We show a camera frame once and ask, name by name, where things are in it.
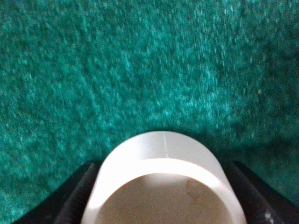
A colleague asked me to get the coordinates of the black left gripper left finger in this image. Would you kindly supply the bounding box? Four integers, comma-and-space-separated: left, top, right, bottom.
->
16, 161, 96, 224

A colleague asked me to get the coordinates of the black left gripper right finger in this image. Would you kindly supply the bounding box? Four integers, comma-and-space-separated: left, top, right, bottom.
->
230, 161, 299, 224

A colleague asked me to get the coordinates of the small beige cup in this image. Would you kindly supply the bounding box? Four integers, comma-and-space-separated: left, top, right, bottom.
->
81, 131, 246, 224

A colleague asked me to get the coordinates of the dark green felt mat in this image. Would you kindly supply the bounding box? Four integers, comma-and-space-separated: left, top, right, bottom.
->
0, 0, 299, 224

